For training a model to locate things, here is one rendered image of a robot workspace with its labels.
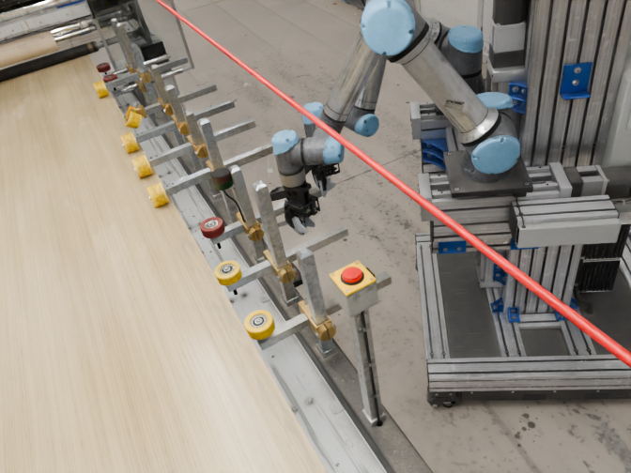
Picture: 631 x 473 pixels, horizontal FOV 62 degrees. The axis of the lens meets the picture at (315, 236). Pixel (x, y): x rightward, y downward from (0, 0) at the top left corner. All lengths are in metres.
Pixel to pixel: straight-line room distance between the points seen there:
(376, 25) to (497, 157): 0.44
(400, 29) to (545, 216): 0.70
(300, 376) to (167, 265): 0.54
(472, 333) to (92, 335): 1.42
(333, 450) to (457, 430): 0.83
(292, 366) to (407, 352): 0.87
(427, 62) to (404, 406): 1.46
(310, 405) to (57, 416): 0.66
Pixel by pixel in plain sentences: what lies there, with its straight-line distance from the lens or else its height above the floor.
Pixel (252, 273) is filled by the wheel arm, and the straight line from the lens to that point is 1.65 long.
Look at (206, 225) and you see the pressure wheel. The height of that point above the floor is 0.91.
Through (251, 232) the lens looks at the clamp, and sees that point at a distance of 1.80.
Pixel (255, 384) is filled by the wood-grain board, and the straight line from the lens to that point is 1.32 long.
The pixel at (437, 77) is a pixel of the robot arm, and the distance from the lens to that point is 1.30.
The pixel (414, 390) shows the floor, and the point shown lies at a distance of 2.33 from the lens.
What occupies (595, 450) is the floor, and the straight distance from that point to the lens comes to 2.29.
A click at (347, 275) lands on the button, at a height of 1.23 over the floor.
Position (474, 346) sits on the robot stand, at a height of 0.21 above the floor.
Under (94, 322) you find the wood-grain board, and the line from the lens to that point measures 1.67.
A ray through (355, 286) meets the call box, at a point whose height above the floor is 1.22.
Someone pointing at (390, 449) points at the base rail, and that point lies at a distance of 1.41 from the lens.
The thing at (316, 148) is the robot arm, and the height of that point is 1.24.
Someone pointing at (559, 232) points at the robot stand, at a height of 0.93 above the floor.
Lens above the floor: 1.96
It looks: 40 degrees down
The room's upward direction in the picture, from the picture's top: 12 degrees counter-clockwise
